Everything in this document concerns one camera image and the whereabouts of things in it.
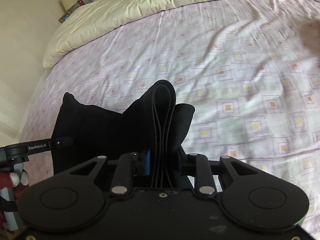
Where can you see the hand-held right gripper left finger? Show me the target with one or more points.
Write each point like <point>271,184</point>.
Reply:
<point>147,163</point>

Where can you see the pink patterned bed sheet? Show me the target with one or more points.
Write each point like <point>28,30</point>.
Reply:
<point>225,80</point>

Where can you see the black pants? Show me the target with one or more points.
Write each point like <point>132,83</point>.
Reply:
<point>100,130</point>

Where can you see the cream duvet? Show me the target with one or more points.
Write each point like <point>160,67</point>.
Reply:
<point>125,5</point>

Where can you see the framed picture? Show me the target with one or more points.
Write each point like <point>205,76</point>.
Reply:
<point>63,17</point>

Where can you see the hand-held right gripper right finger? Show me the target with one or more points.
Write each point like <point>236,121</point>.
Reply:
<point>200,170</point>

